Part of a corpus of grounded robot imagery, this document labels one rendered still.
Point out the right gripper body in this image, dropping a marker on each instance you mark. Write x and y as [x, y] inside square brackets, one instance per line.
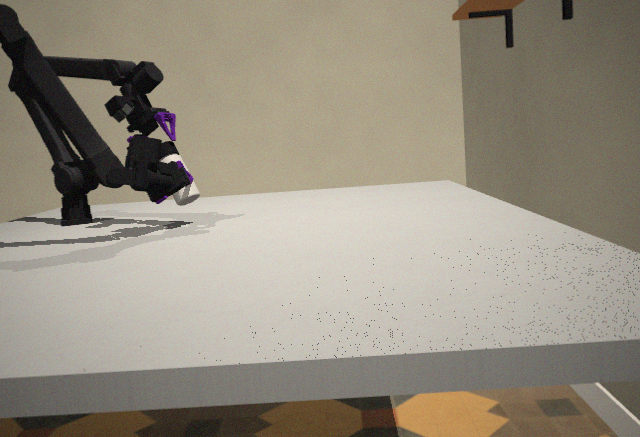
[170, 184]

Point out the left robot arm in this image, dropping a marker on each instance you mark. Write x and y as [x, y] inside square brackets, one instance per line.
[79, 181]

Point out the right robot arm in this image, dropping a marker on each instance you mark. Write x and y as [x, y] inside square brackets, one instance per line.
[143, 153]

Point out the black bottle cap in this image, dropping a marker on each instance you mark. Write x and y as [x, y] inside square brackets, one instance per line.
[168, 148]

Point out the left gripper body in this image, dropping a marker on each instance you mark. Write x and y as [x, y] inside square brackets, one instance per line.
[146, 123]

